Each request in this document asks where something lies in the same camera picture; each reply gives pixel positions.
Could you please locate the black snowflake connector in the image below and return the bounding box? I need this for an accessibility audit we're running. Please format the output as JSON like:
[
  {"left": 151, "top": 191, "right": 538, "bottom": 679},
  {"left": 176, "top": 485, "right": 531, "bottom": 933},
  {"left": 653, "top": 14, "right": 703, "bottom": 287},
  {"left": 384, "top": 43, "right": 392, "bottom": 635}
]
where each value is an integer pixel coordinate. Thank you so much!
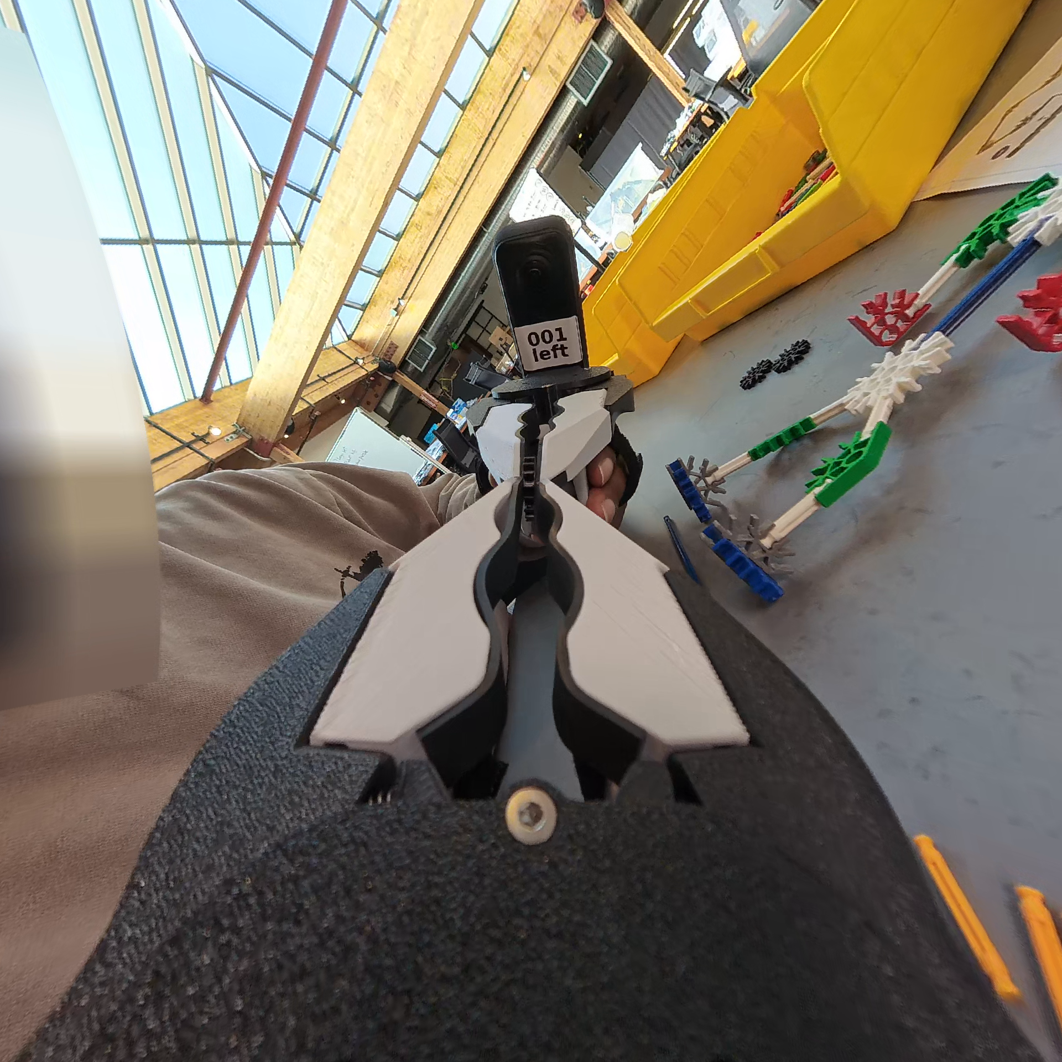
[{"left": 513, "top": 431, "right": 553, "bottom": 549}]

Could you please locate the short orange rod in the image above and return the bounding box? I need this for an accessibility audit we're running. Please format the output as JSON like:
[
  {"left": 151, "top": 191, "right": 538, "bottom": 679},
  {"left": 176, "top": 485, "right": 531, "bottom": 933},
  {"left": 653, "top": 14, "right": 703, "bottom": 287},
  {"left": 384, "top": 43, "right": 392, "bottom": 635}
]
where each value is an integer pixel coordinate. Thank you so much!
[
  {"left": 913, "top": 834, "right": 1022, "bottom": 1005},
  {"left": 1016, "top": 886, "right": 1062, "bottom": 1009}
]

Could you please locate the folded paper instruction sheet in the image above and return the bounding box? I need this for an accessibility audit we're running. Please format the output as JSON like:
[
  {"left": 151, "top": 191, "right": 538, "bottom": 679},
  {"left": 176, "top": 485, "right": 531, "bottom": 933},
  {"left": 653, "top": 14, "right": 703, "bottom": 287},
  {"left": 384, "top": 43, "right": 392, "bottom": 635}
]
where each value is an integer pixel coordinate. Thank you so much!
[{"left": 913, "top": 0, "right": 1062, "bottom": 200}]

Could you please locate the thin blue rod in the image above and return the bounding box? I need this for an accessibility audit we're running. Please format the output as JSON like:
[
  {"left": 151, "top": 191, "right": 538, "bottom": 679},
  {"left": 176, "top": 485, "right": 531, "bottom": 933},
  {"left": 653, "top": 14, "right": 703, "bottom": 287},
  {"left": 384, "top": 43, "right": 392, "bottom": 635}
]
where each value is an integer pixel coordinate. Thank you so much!
[{"left": 664, "top": 514, "right": 703, "bottom": 584}]

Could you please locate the person's beige sweatshirt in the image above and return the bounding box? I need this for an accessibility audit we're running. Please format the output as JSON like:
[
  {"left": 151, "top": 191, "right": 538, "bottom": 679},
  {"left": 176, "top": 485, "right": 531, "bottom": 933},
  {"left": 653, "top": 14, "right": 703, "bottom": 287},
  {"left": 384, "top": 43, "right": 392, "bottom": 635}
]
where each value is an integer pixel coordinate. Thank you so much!
[{"left": 0, "top": 460, "right": 482, "bottom": 1062}]

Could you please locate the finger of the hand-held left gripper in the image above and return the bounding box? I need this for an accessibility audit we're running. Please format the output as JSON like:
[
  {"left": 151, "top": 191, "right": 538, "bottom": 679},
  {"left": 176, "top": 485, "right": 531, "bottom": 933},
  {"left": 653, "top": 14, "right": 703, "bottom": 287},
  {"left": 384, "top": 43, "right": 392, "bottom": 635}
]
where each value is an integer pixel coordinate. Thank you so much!
[
  {"left": 539, "top": 390, "right": 617, "bottom": 484},
  {"left": 477, "top": 405, "right": 534, "bottom": 489}
]

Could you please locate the whiteboard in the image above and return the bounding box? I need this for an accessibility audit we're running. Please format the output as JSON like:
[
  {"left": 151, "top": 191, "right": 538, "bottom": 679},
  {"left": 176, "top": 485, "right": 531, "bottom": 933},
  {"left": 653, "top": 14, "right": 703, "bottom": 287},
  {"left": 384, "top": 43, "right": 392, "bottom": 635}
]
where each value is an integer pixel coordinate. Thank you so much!
[{"left": 327, "top": 407, "right": 420, "bottom": 478}]

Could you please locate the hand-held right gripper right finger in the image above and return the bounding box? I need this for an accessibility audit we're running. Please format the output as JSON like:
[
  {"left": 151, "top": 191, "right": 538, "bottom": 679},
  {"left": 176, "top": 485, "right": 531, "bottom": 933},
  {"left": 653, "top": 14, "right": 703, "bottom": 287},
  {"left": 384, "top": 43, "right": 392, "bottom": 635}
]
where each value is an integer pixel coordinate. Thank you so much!
[{"left": 535, "top": 481, "right": 750, "bottom": 801}]

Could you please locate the wooden roof beam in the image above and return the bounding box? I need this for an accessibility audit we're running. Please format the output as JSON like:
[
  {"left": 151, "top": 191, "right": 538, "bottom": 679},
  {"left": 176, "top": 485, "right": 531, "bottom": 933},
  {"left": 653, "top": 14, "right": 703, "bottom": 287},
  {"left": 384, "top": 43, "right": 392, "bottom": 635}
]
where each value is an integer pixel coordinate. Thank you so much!
[
  {"left": 348, "top": 0, "right": 602, "bottom": 353},
  {"left": 236, "top": 0, "right": 491, "bottom": 456}
]

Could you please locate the person's left hand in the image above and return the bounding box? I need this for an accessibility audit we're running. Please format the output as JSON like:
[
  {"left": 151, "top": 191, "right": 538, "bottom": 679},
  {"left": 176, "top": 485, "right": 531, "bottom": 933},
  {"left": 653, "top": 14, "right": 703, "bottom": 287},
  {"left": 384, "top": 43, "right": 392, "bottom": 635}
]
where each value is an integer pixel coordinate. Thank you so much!
[{"left": 583, "top": 450, "right": 627, "bottom": 529}]

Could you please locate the red metal pipe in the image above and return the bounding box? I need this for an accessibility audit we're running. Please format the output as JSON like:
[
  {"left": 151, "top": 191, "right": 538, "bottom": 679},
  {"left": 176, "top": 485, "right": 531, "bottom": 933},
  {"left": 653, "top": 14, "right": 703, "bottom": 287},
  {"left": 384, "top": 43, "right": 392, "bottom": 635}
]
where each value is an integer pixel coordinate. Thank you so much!
[{"left": 199, "top": 0, "right": 350, "bottom": 403}]

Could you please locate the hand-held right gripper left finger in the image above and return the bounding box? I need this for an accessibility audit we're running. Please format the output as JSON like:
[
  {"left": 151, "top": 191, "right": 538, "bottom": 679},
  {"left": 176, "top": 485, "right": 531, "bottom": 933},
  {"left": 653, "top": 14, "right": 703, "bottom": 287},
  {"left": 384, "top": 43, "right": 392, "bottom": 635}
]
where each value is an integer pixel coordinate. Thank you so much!
[{"left": 309, "top": 481, "right": 524, "bottom": 799}]

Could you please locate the yellow bin with red rods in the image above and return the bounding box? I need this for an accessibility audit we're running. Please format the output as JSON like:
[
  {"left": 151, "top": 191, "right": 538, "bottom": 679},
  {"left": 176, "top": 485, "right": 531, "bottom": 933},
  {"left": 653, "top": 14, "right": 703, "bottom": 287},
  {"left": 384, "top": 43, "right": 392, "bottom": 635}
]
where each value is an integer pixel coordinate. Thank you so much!
[{"left": 581, "top": 0, "right": 1034, "bottom": 387}]

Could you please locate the colourful construction toy figure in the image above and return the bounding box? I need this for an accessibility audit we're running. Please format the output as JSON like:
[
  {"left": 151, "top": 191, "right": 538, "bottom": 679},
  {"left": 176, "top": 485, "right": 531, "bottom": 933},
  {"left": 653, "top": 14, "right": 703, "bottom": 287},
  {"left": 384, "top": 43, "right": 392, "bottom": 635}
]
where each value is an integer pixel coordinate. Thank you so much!
[{"left": 668, "top": 174, "right": 1062, "bottom": 602}]

